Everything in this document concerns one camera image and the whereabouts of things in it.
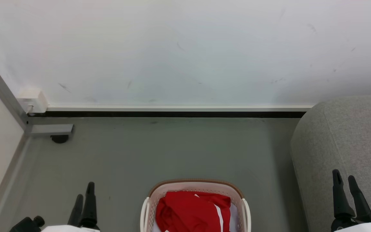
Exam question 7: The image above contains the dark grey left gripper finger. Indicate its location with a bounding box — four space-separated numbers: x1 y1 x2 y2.
80 182 100 230
67 194 84 227

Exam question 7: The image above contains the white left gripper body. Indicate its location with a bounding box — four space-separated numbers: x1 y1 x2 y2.
41 225 100 232

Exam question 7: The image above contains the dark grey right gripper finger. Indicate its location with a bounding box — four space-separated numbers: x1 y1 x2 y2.
332 169 355 220
348 175 371 223

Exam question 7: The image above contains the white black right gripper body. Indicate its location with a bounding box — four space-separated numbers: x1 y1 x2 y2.
330 218 371 232

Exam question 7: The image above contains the red garment with white stripe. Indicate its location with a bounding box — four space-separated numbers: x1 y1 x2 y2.
155 191 232 232

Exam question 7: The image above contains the white perforated plastic laundry basket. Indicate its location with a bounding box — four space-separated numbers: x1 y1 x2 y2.
140 179 252 232

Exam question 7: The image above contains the grey fabric sofa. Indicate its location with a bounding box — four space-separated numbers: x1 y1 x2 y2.
290 95 371 232

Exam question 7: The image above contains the white and black baseboard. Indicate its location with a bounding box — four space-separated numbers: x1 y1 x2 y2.
28 104 315 118

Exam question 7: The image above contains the white wall socket box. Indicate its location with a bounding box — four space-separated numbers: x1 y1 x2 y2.
16 88 48 114

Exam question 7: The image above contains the grey metal frame post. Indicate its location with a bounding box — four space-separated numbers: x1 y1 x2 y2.
0 65 74 136

